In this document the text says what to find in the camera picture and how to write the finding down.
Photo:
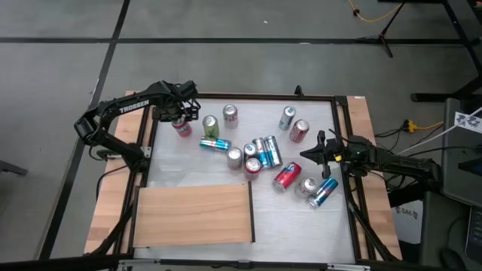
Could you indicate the grey cabinet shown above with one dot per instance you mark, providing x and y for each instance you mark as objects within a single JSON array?
[{"x": 455, "y": 169}]

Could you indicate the green soda can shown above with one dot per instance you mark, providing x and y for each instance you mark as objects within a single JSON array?
[{"x": 211, "y": 128}]

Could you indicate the white fiducial marker sheet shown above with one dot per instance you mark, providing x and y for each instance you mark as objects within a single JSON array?
[{"x": 468, "y": 122}]

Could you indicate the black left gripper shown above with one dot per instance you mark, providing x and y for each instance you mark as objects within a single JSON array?
[{"x": 177, "y": 107}]

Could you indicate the white labelled box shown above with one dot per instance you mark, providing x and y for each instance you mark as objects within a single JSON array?
[{"x": 408, "y": 226}]

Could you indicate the blue silver Red Bull can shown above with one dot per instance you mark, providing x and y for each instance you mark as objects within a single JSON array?
[
  {"x": 260, "y": 152},
  {"x": 273, "y": 150},
  {"x": 214, "y": 144},
  {"x": 323, "y": 192},
  {"x": 250, "y": 150}
]

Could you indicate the light blue Red Bull can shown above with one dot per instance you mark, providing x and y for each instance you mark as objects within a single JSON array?
[{"x": 287, "y": 118}]

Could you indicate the red soda can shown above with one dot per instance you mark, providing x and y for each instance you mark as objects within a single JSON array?
[
  {"x": 183, "y": 130},
  {"x": 287, "y": 176},
  {"x": 252, "y": 167}
]

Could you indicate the red Coca-Cola can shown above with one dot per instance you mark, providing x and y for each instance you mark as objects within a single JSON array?
[{"x": 299, "y": 131}]

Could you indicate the black tripod stand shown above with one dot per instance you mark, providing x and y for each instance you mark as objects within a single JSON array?
[{"x": 382, "y": 37}]

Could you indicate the dark grey bin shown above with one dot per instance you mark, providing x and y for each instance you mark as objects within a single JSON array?
[{"x": 440, "y": 233}]

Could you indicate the black rig beam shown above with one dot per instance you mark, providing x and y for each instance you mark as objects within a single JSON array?
[{"x": 56, "y": 263}]

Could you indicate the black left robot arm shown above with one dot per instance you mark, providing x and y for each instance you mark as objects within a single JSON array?
[{"x": 132, "y": 107}]

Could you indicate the black metal table frame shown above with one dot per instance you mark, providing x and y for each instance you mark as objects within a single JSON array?
[{"x": 263, "y": 96}]

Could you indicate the black frame clamp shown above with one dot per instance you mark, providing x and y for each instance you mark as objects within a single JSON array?
[{"x": 299, "y": 91}]

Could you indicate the grey metal rail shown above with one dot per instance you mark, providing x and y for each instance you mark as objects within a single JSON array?
[{"x": 244, "y": 264}]

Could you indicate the silver Diet Coke can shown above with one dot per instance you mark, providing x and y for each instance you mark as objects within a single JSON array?
[
  {"x": 230, "y": 117},
  {"x": 307, "y": 187}
]

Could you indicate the white orange Spindrift can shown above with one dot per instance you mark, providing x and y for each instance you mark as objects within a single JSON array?
[{"x": 234, "y": 158}]

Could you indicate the black keyboard device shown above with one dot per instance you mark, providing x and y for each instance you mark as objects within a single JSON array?
[{"x": 475, "y": 233}]

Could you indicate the black desk leg frame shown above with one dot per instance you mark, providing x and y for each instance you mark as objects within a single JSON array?
[{"x": 433, "y": 97}]

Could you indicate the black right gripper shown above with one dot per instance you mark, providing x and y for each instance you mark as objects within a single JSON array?
[{"x": 337, "y": 152}]

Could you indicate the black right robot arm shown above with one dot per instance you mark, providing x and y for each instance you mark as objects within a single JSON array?
[{"x": 395, "y": 160}]

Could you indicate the light wooden board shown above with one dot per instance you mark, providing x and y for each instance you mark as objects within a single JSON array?
[{"x": 192, "y": 214}]

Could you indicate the dark grey chair base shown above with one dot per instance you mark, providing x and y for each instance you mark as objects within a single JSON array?
[{"x": 13, "y": 168}]

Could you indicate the silver mounting plate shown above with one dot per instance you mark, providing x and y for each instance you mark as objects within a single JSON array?
[{"x": 147, "y": 151}]

